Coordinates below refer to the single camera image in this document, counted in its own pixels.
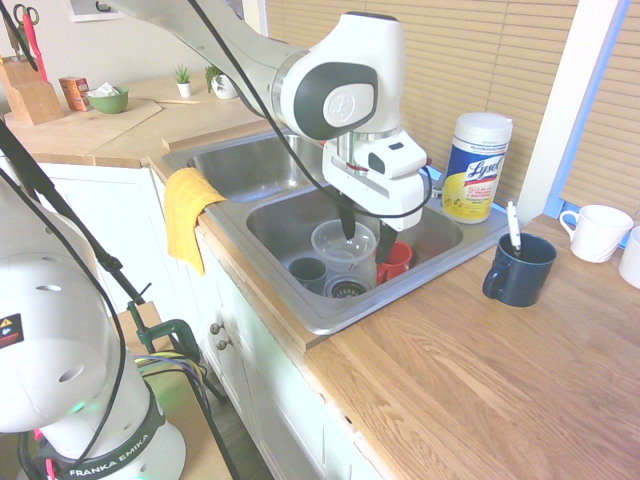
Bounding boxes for wooden knife block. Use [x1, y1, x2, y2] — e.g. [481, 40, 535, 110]
[0, 57, 66, 126]

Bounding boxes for white kitchen cabinet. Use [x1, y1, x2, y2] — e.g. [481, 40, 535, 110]
[0, 158, 384, 480]

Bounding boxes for wooden cutting board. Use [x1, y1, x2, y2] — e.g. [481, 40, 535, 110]
[3, 97, 164, 155]

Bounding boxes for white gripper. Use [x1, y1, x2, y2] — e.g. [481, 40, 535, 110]
[321, 142, 427, 265]

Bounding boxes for yellow dish cloth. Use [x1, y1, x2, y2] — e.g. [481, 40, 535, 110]
[163, 167, 229, 277]

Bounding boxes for narrow tan window blind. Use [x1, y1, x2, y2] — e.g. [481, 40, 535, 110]
[558, 0, 640, 224]

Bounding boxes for beige window blinds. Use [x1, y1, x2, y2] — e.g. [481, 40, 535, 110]
[543, 0, 640, 250]

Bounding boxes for green metal clamp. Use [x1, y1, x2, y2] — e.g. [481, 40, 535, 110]
[125, 298, 204, 362]

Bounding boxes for red-handled kitchen tool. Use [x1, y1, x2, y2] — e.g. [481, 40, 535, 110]
[22, 12, 50, 84]

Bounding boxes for stainless steel double sink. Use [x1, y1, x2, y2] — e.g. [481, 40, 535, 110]
[160, 128, 509, 336]

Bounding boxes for black camera stand pole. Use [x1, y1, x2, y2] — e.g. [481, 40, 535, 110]
[0, 118, 241, 480]

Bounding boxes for coloured cable bundle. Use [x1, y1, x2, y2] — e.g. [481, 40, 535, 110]
[132, 351, 209, 416]

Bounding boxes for red mug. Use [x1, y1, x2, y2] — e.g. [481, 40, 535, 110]
[375, 241, 415, 286]

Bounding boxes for Lysol wipes canister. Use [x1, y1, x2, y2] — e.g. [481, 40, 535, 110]
[442, 112, 515, 225]

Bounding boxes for metal sink drain strainer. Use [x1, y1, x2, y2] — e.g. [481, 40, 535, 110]
[324, 276, 374, 301]

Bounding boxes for white paper sheet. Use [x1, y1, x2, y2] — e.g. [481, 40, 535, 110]
[67, 0, 126, 24]

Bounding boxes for cream window post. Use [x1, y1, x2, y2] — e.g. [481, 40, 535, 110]
[516, 0, 624, 225]

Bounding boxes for wide tan window blind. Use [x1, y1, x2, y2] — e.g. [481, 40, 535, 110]
[263, 0, 581, 212]

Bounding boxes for green bowl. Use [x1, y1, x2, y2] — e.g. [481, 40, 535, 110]
[85, 86, 131, 115]

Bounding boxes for bushy potted plant round pot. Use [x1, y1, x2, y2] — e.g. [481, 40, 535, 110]
[204, 64, 240, 101]

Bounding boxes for small potted plant white pot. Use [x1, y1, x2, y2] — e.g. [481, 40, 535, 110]
[172, 63, 194, 99]

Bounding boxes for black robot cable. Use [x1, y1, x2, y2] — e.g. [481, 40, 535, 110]
[185, 0, 434, 219]

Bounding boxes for grey cup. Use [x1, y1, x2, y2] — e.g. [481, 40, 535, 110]
[288, 256, 329, 294]

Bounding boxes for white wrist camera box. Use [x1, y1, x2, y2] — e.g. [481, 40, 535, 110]
[367, 133, 429, 180]

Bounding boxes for clear plastic container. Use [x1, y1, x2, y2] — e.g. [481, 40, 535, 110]
[310, 218, 378, 289]

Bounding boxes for scissors with green handle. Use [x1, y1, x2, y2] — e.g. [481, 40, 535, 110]
[11, 3, 40, 71]

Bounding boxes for orange cardboard box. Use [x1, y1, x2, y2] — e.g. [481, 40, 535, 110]
[58, 75, 93, 112]

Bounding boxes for dark blue mug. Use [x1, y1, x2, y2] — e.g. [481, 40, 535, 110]
[481, 232, 558, 308]

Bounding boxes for white mug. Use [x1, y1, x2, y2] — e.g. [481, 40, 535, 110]
[558, 204, 635, 264]
[618, 231, 640, 290]

